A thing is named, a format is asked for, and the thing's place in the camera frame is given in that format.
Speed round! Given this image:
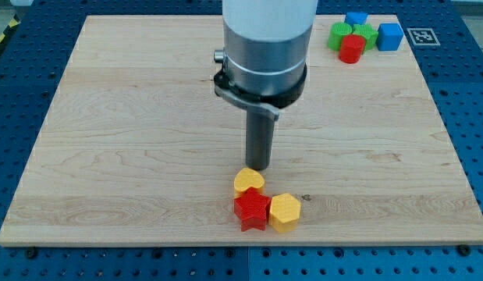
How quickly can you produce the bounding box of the red cylinder block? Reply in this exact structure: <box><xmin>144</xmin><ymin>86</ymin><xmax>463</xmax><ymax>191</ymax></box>
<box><xmin>339</xmin><ymin>34</ymin><xmax>366</xmax><ymax>64</ymax></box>

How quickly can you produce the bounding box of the yellow black hazard tape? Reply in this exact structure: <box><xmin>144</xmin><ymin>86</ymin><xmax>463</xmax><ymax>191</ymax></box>
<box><xmin>0</xmin><ymin>14</ymin><xmax>21</xmax><ymax>53</ymax></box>

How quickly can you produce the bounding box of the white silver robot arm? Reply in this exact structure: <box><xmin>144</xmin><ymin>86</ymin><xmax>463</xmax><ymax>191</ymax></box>
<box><xmin>214</xmin><ymin>0</ymin><xmax>318</xmax><ymax>121</ymax></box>

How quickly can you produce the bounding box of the blue block at back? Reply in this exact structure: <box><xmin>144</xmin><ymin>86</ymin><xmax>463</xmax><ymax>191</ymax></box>
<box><xmin>344</xmin><ymin>12</ymin><xmax>368</xmax><ymax>27</ymax></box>

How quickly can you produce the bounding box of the yellow heart block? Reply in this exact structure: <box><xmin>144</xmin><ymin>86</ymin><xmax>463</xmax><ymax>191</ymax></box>
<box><xmin>233</xmin><ymin>168</ymin><xmax>265</xmax><ymax>198</ymax></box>

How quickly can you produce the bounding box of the blue cube block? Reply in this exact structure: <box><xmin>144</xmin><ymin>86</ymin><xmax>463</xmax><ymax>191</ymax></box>
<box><xmin>376</xmin><ymin>23</ymin><xmax>404</xmax><ymax>52</ymax></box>

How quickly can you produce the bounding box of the wooden board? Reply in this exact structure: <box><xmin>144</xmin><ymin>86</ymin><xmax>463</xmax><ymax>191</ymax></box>
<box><xmin>0</xmin><ymin>15</ymin><xmax>483</xmax><ymax>247</ymax></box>

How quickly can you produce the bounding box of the green cylinder block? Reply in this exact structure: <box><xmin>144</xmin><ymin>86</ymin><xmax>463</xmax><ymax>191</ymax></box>
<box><xmin>327</xmin><ymin>22</ymin><xmax>353</xmax><ymax>51</ymax></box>

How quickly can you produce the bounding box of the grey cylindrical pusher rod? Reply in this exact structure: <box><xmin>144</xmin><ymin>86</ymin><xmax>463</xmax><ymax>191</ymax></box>
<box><xmin>245</xmin><ymin>112</ymin><xmax>275</xmax><ymax>170</ymax></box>

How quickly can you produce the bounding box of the white fiducial marker tag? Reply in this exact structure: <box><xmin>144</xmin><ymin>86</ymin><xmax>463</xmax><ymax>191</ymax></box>
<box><xmin>407</xmin><ymin>27</ymin><xmax>440</xmax><ymax>46</ymax></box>

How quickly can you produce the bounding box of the yellow hexagon block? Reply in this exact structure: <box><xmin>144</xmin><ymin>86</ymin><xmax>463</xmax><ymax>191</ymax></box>
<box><xmin>268</xmin><ymin>193</ymin><xmax>301</xmax><ymax>233</ymax></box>

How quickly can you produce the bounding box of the green star block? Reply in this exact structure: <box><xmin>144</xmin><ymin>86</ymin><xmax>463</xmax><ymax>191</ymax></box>
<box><xmin>353</xmin><ymin>23</ymin><xmax>378</xmax><ymax>52</ymax></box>

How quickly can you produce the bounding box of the red star block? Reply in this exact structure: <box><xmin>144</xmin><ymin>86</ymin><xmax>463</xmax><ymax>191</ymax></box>
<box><xmin>233</xmin><ymin>187</ymin><xmax>272</xmax><ymax>232</ymax></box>

